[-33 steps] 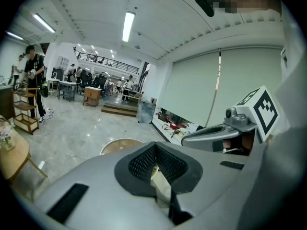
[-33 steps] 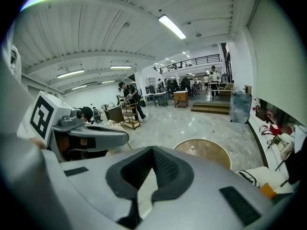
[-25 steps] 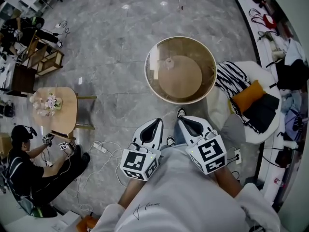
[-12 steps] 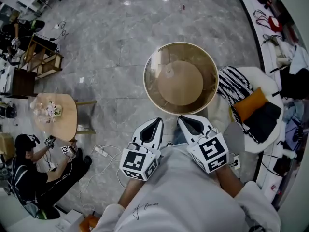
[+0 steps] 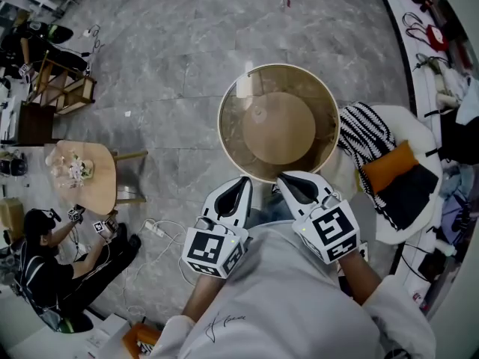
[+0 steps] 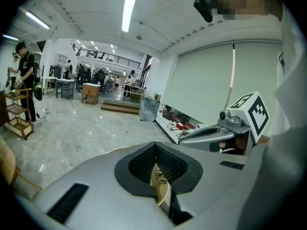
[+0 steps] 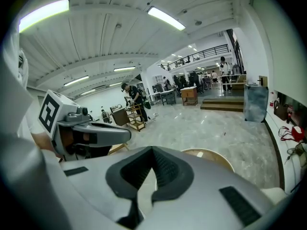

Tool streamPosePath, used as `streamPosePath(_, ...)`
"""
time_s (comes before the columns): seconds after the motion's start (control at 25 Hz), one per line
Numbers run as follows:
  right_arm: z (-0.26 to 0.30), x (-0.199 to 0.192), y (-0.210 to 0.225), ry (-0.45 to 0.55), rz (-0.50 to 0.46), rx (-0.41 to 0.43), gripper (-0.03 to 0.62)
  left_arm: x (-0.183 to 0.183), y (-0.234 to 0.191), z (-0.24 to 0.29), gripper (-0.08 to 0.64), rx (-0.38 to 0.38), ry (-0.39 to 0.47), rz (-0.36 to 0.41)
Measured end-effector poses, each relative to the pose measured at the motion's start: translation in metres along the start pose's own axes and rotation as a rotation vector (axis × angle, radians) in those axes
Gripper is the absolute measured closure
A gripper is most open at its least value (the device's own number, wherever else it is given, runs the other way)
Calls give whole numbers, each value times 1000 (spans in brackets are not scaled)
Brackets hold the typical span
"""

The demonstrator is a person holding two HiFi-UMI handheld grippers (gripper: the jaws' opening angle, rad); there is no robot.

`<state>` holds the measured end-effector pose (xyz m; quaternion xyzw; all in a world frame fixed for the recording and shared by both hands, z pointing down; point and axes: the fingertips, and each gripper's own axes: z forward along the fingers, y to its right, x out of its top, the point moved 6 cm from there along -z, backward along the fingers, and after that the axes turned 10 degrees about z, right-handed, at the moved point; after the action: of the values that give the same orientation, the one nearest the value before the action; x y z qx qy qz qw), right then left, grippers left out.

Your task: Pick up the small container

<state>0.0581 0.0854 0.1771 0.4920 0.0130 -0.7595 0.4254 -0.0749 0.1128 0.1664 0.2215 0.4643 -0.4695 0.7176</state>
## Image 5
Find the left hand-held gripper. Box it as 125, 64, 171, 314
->
182, 177, 254, 279

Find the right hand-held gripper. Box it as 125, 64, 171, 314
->
275, 171, 361, 265

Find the person's right forearm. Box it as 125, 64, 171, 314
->
338, 251, 382, 306

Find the person's left forearm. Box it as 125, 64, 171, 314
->
180, 273, 225, 323

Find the round glass side table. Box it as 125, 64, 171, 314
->
217, 63, 341, 184

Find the white power strip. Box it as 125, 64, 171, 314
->
144, 219, 165, 238

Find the orange cushion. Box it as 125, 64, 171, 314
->
361, 139, 420, 196

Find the black white zigzag blanket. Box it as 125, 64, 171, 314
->
338, 101, 397, 231

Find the black cushion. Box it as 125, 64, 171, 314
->
373, 162, 439, 231

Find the person's white shirt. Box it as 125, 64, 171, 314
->
145, 221, 437, 359

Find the white armchair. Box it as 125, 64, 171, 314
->
329, 104, 444, 245

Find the light wooden side table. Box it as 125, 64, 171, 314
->
43, 139, 149, 216

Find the pile of clothes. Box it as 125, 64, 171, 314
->
437, 162, 478, 250

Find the white flower arrangement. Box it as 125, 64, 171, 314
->
44, 150, 94, 190

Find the black bag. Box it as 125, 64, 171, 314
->
424, 106, 479, 164

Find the wooden open rack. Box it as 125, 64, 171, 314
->
28, 50, 97, 116

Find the red handbag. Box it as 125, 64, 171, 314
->
406, 11, 450, 52

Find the dark wooden cabinet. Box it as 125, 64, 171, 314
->
17, 102, 57, 145

